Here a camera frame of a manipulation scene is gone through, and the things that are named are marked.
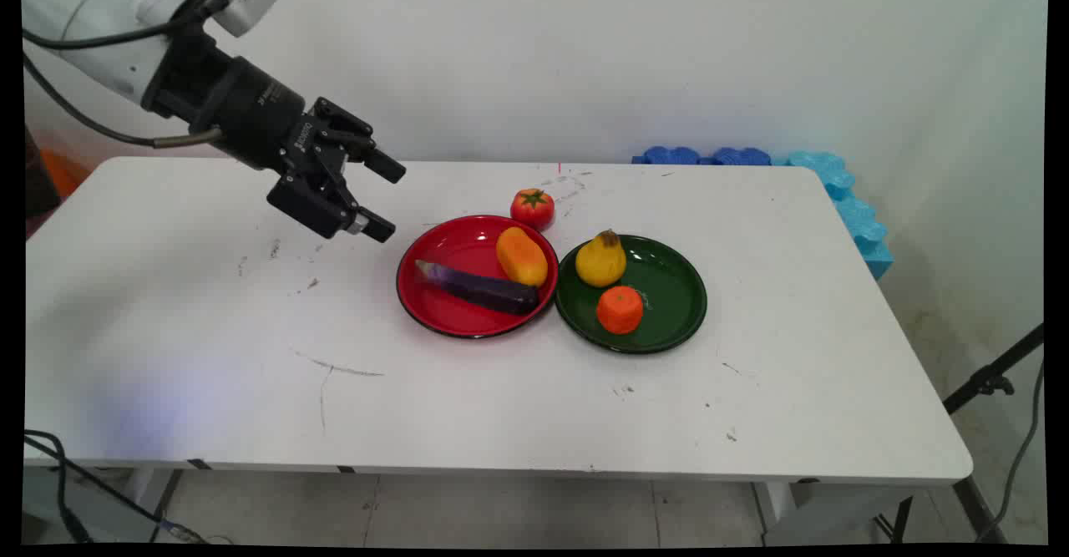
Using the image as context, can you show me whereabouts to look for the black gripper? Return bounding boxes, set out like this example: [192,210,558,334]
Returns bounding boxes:
[142,33,408,244]

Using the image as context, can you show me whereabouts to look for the orange toy tangerine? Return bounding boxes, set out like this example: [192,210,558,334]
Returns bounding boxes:
[596,286,645,335]

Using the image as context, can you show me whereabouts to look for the red round plate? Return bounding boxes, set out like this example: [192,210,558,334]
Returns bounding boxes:
[396,215,560,340]

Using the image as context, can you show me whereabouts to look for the purple toy eggplant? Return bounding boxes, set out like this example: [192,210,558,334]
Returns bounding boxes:
[415,260,540,316]

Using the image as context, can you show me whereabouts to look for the red toy tomato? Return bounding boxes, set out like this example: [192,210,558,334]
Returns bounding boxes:
[510,188,556,232]

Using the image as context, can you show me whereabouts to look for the orange yellow toy mango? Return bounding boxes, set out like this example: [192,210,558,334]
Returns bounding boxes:
[496,226,550,288]

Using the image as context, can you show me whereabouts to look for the orange object behind table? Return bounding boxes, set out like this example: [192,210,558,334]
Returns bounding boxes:
[38,149,91,200]

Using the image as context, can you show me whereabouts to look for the yellow toy pear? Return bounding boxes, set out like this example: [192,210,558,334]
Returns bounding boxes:
[575,229,627,289]

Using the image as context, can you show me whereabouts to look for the dark object behind table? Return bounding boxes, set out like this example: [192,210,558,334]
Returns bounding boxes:
[23,125,62,222]

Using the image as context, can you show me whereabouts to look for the dark blue foam piece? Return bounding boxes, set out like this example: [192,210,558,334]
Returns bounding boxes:
[632,146,702,166]
[708,147,773,166]

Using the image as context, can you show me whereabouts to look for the dark green round plate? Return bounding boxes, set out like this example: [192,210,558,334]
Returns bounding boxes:
[555,234,708,355]

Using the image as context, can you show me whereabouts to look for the white table leg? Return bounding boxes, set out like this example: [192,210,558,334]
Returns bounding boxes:
[25,465,183,543]

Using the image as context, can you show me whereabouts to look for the light blue foam mat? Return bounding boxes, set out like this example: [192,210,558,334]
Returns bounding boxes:
[773,150,894,281]

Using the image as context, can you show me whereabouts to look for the black tripod stand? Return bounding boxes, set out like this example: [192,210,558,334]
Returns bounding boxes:
[943,323,1046,541]

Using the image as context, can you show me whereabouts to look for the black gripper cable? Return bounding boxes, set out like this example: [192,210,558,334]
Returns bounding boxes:
[23,49,225,149]

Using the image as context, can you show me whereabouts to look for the black camera cable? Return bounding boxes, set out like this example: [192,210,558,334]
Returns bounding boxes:
[23,0,247,48]

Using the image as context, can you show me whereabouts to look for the black cable with connector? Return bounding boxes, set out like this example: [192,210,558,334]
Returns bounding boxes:
[23,430,210,545]

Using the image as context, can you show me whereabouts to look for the white table leg frame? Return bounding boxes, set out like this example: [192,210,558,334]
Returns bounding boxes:
[750,480,915,546]

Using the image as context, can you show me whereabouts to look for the grey hanging cable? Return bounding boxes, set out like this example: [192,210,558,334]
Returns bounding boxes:
[975,361,1046,541]

